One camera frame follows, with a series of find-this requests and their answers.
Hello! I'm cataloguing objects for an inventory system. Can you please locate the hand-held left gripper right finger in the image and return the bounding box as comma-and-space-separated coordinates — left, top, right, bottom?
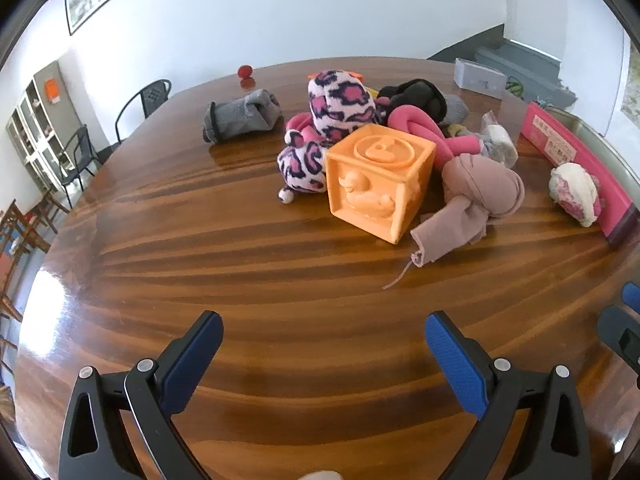
425, 311, 593, 480

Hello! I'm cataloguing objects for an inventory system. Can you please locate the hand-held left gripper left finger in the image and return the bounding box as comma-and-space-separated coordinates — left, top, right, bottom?
59, 310, 224, 480

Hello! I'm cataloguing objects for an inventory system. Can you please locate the pink tin box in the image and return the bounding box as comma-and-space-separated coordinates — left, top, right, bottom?
519, 101, 640, 250

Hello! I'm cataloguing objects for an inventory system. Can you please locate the cream and pink sock ball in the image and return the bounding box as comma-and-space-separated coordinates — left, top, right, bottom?
549, 162, 605, 227

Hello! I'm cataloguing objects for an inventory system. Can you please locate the beige knotted stocking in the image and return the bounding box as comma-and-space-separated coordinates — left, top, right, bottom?
382, 154, 526, 291

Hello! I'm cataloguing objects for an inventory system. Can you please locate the orange duck cube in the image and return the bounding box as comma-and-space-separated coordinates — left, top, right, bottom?
325, 125, 437, 247

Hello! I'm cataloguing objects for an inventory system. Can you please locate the white sock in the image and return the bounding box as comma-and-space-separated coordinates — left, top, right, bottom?
481, 110, 519, 170

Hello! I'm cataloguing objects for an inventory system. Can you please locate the pink leopard print sock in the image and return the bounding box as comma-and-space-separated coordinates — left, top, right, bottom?
276, 130, 331, 205
307, 69, 383, 147

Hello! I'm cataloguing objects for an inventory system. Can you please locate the pink knotted tube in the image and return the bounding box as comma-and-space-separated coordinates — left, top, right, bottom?
387, 105, 483, 171
285, 112, 326, 147

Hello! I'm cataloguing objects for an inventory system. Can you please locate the grey sock with dark cuff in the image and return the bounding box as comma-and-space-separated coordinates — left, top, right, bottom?
202, 88, 284, 144

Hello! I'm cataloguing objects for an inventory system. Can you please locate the grey knotted sock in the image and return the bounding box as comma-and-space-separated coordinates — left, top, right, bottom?
442, 95, 469, 126

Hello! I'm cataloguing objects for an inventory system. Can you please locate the black knotted cloth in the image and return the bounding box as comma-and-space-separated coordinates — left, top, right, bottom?
376, 79, 448, 123

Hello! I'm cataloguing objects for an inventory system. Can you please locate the wooden desktop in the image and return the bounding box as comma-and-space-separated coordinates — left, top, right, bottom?
12, 57, 640, 480

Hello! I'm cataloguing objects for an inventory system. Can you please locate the wooden chair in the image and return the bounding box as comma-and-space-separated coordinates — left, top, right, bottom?
0, 195, 71, 281

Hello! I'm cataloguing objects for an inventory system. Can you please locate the black metal chair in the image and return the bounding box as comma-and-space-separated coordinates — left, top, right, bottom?
115, 79, 172, 143
52, 125, 108, 196

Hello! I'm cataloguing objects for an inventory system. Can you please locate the grey staircase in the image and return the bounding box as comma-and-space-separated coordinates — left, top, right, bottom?
427, 22, 576, 111

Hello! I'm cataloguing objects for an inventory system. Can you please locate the white tissue box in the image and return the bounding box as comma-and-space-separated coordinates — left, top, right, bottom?
454, 58, 507, 98

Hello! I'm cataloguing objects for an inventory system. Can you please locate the grey glass-door cabinet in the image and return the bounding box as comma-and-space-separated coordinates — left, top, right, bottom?
6, 60, 86, 193

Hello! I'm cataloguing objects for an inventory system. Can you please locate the wall scroll painting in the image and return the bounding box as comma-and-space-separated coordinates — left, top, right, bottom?
620, 45, 640, 126

